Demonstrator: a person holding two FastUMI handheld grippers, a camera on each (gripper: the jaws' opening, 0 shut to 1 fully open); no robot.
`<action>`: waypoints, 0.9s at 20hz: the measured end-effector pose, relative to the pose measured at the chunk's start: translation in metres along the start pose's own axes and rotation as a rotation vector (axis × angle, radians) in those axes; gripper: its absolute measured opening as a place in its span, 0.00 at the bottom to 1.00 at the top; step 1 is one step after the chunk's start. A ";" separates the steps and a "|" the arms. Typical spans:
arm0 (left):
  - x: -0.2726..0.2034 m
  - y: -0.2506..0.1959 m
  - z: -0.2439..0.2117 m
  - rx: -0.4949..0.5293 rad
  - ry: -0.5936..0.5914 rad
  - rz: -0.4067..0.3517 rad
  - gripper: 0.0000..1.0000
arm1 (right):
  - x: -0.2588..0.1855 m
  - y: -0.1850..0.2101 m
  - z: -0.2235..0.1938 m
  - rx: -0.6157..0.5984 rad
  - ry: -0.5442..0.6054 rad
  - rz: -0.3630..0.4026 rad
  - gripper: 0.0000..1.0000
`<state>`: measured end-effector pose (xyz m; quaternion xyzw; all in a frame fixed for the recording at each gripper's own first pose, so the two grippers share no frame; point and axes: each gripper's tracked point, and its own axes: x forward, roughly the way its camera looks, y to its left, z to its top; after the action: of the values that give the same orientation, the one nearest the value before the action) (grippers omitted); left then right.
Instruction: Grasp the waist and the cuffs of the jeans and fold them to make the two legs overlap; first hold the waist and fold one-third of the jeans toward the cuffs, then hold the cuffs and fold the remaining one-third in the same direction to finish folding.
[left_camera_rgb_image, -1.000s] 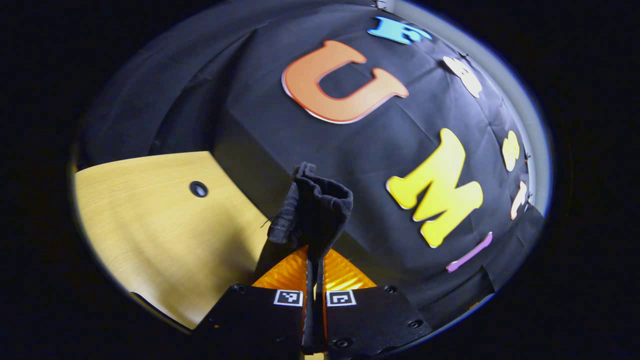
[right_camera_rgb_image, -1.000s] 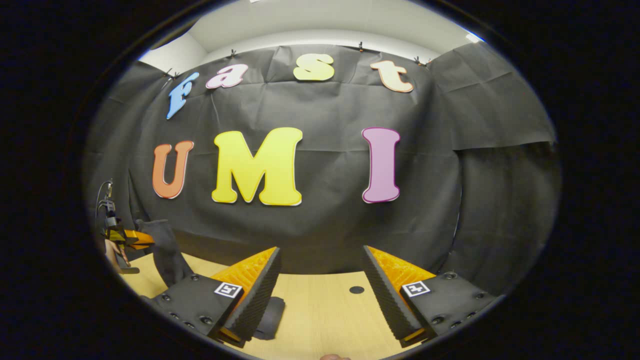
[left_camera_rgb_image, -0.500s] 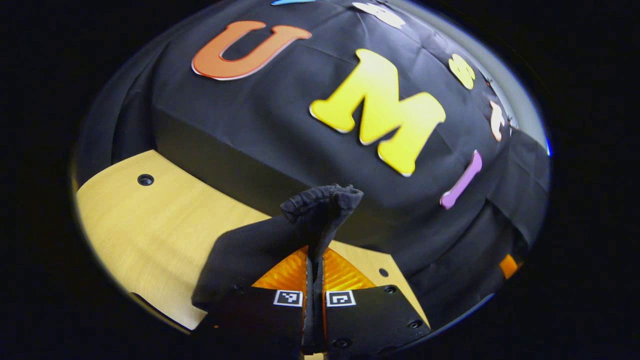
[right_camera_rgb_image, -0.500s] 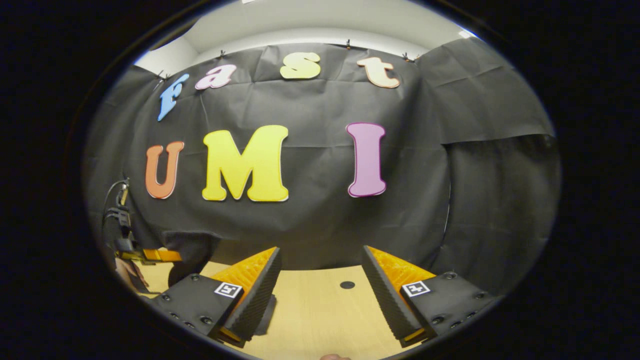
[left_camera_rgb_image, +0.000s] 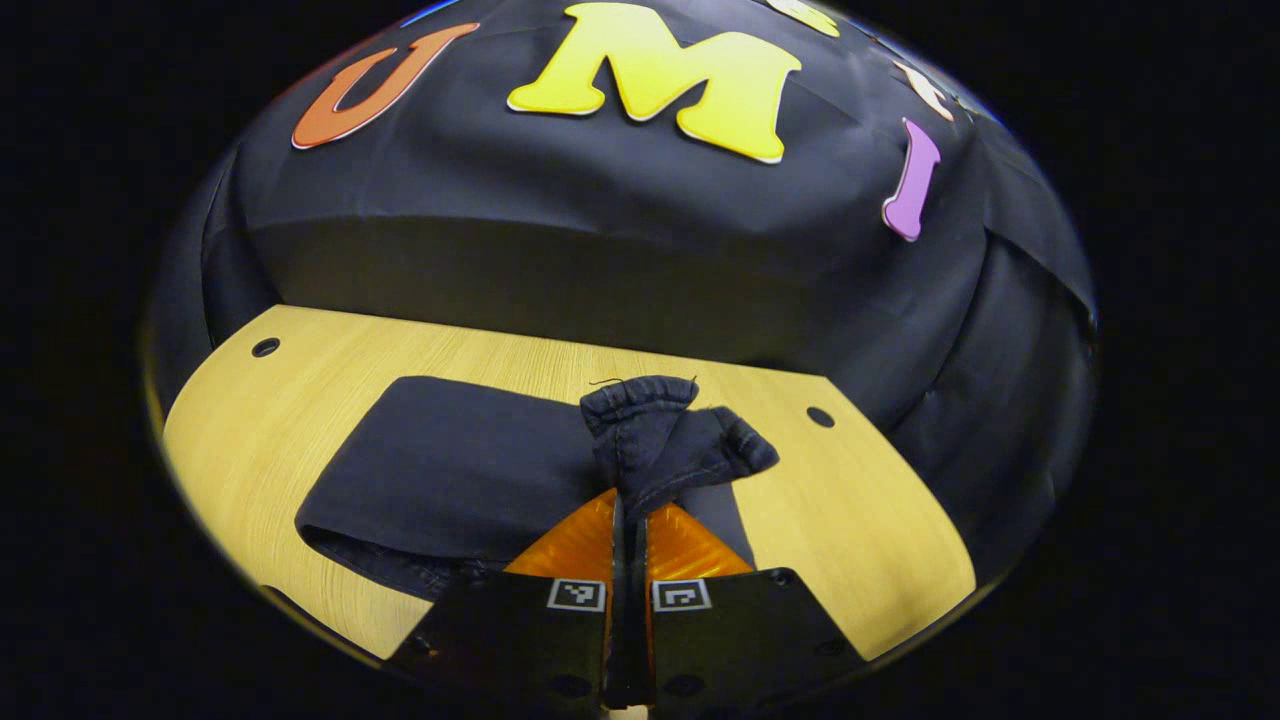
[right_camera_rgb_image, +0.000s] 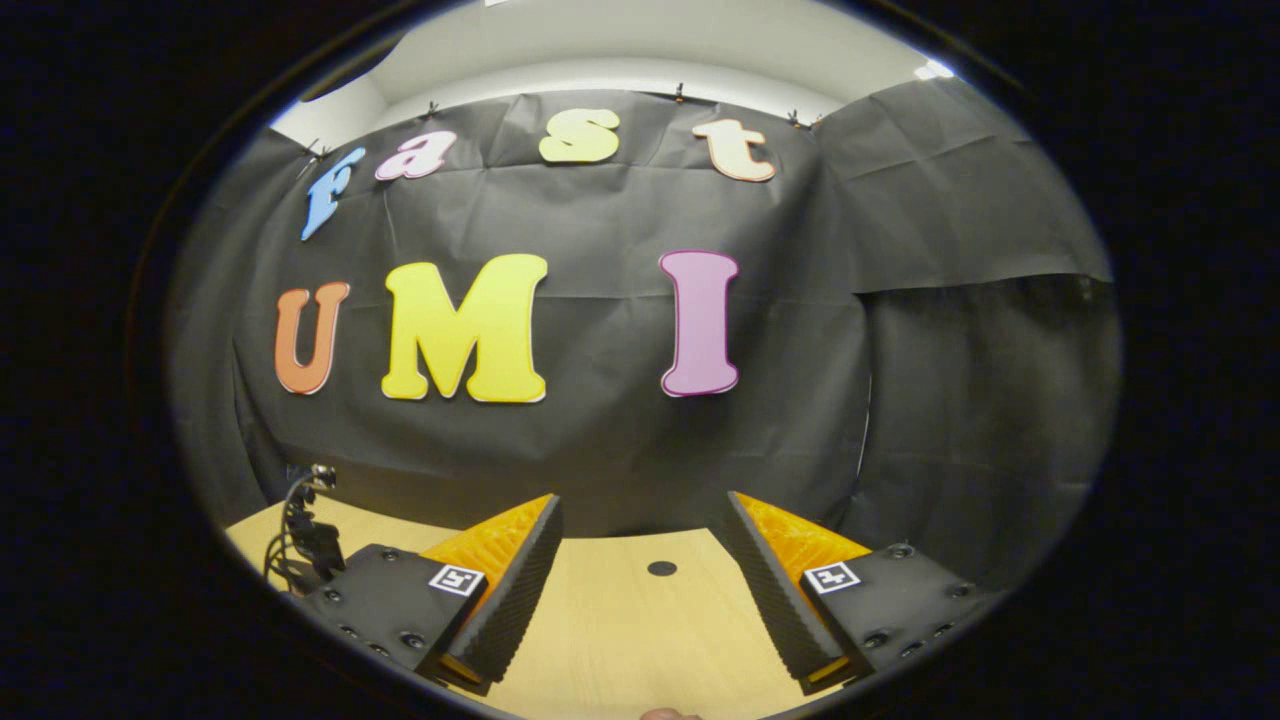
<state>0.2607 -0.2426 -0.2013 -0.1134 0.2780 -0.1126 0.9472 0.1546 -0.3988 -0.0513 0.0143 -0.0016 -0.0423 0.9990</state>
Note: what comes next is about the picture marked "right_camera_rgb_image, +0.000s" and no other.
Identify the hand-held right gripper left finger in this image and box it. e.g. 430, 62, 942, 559
297, 492, 564, 698

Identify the black camera cable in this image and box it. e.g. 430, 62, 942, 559
263, 478, 303, 593

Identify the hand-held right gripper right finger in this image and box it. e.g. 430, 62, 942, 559
725, 491, 1006, 696

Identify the black backdrop cloth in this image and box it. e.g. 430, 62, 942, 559
165, 75, 1123, 591

